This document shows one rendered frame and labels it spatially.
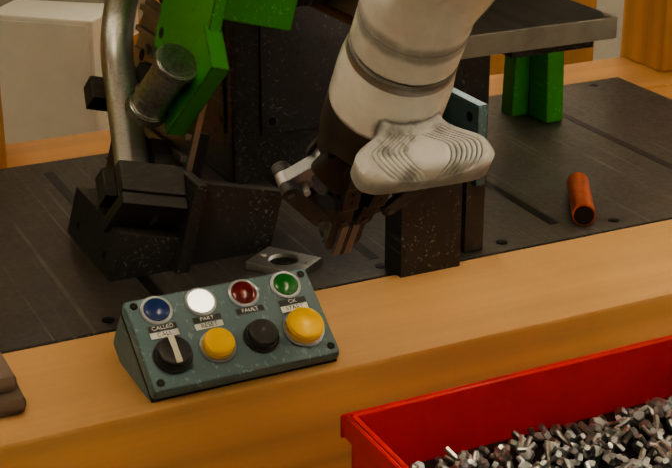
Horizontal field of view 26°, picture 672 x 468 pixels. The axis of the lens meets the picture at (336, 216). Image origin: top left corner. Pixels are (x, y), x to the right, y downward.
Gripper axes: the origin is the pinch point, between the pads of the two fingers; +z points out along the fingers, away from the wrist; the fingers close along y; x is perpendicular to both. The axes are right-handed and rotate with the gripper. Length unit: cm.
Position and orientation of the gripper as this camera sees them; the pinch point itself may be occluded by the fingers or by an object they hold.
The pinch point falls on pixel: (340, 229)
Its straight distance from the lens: 104.3
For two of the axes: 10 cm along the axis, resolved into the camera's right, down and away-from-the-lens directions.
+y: -9.2, 1.4, -3.5
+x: 3.2, 7.9, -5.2
